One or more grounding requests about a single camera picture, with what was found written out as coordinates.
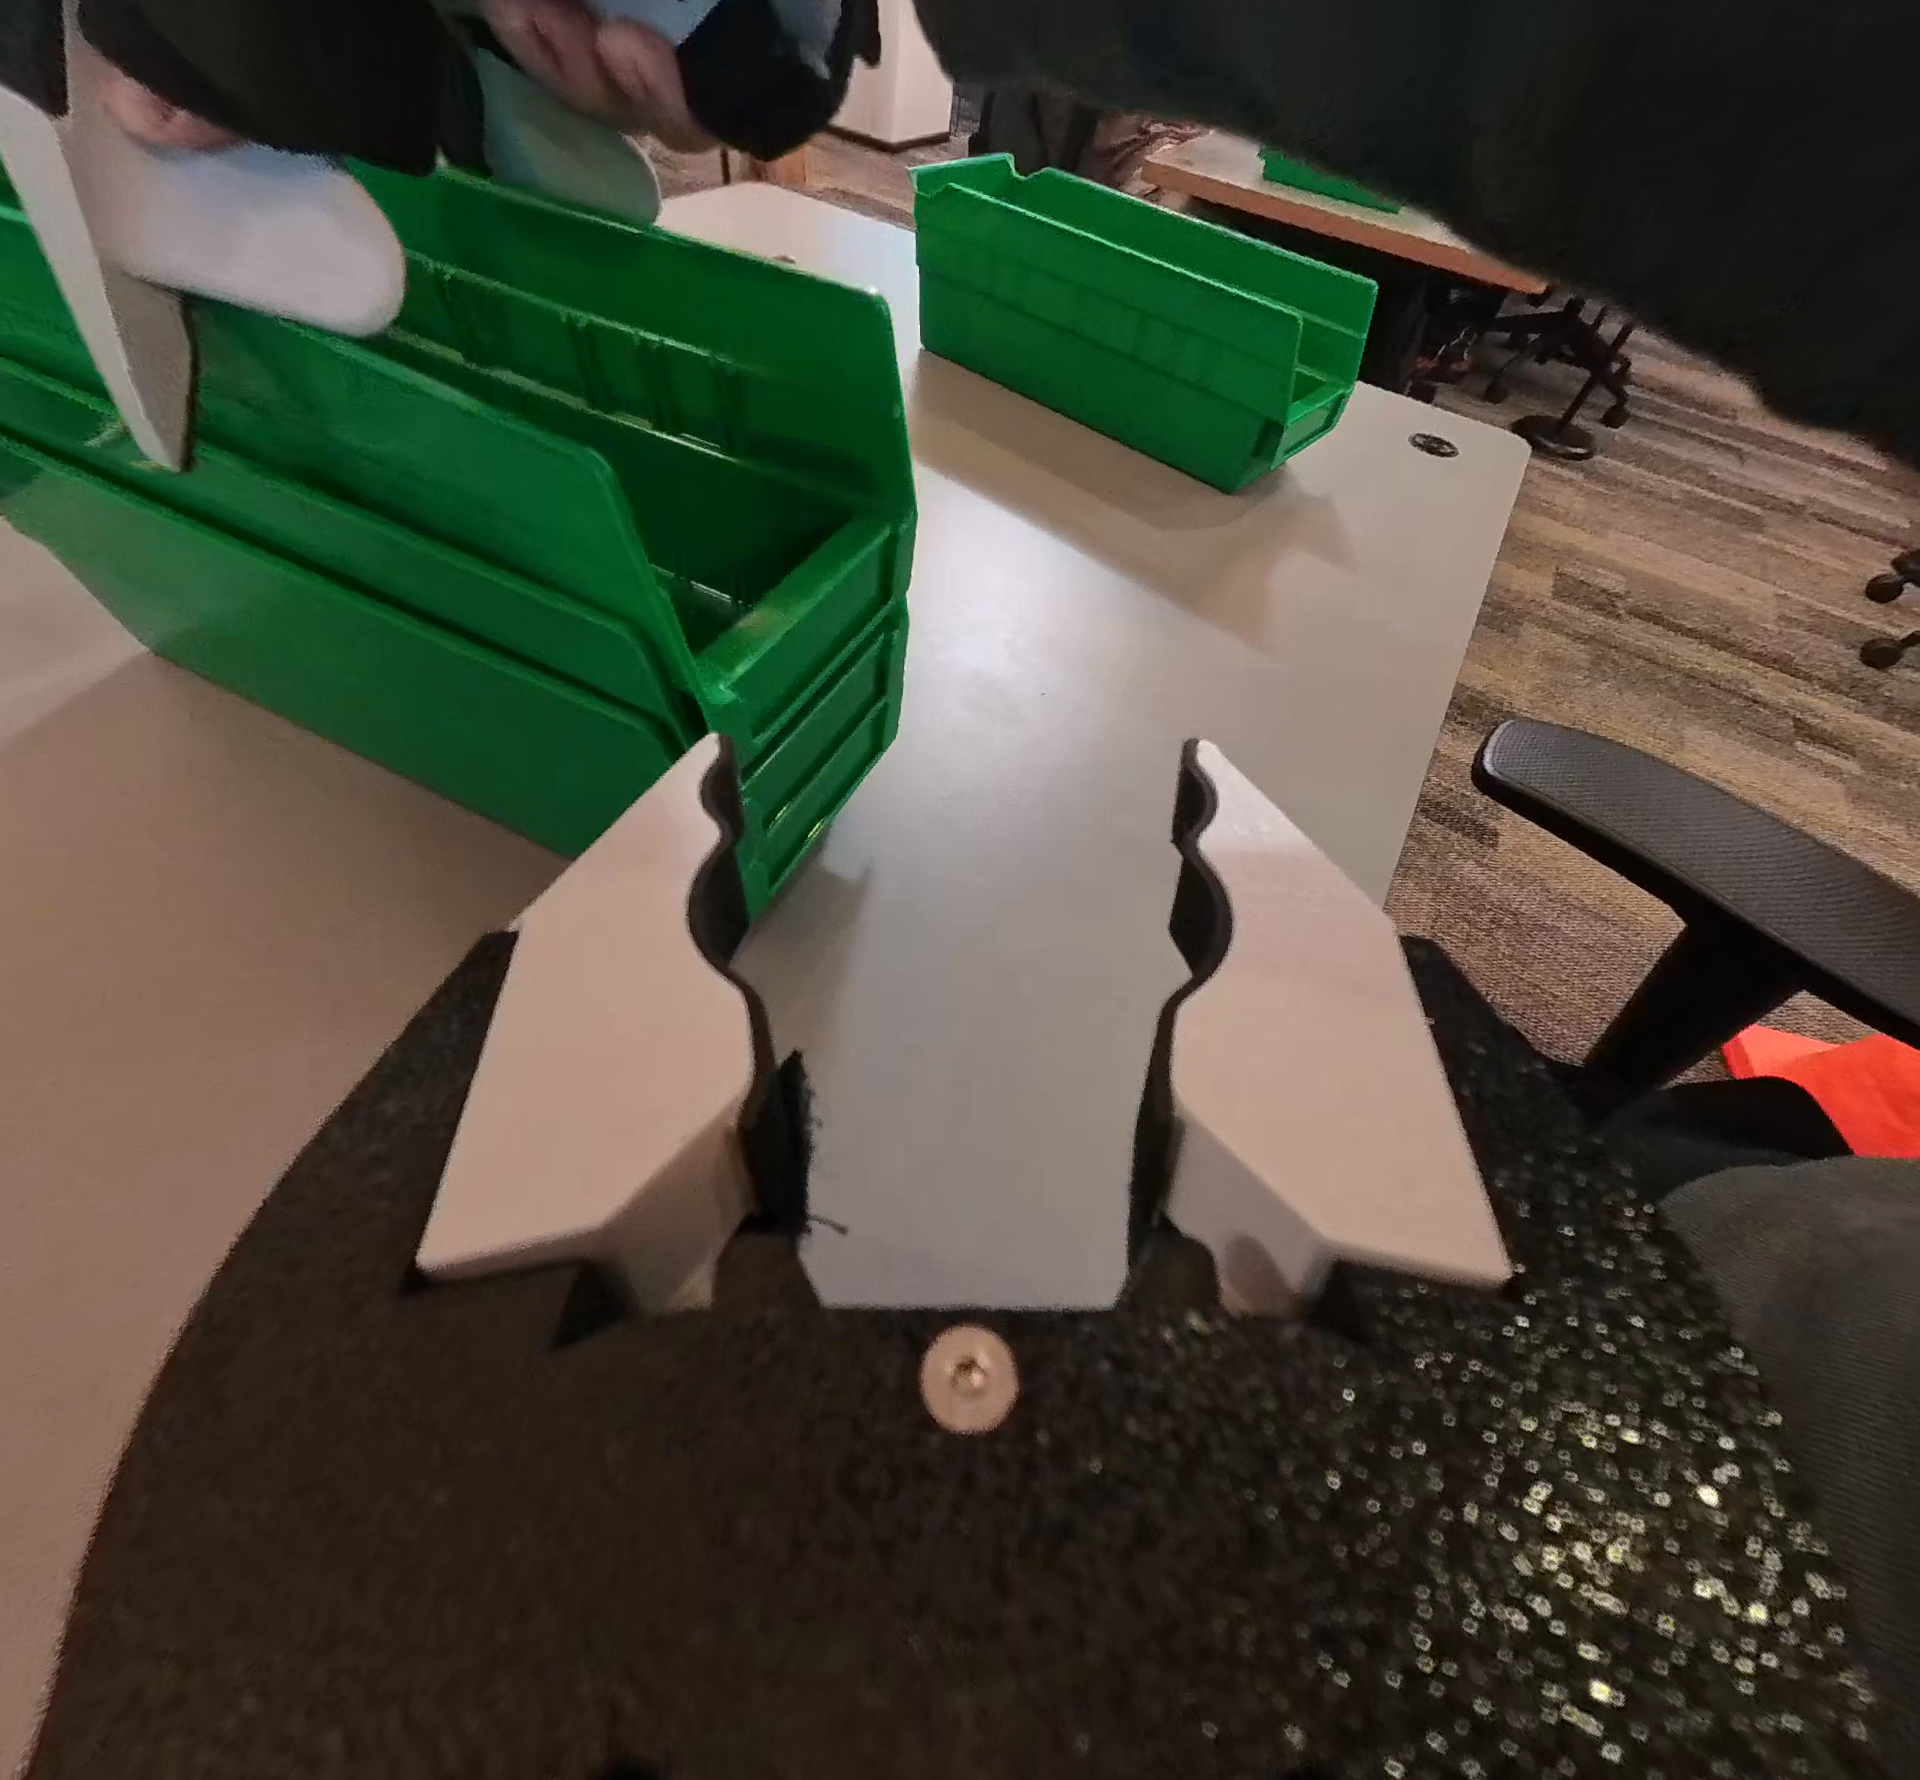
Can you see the wooden desk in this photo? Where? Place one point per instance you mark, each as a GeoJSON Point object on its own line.
{"type": "Point", "coordinates": [1351, 228]}

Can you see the black chair base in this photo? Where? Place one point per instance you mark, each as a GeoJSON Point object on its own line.
{"type": "Point", "coordinates": [1893, 593]}
{"type": "Point", "coordinates": [1566, 433]}

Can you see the black office chair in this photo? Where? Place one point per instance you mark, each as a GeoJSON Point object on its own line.
{"type": "Point", "coordinates": [1720, 848]}

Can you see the flat green plastic piece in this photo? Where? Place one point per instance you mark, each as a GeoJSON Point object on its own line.
{"type": "Point", "coordinates": [1328, 181]}

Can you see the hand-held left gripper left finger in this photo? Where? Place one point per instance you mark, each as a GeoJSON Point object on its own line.
{"type": "Point", "coordinates": [600, 1088]}

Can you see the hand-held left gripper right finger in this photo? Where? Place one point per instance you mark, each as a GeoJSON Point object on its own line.
{"type": "Point", "coordinates": [1324, 1088]}

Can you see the person's right forearm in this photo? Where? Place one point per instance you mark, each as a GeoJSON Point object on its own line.
{"type": "Point", "coordinates": [1420, 41]}

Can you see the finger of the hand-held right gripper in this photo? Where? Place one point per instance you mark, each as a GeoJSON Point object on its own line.
{"type": "Point", "coordinates": [90, 299]}

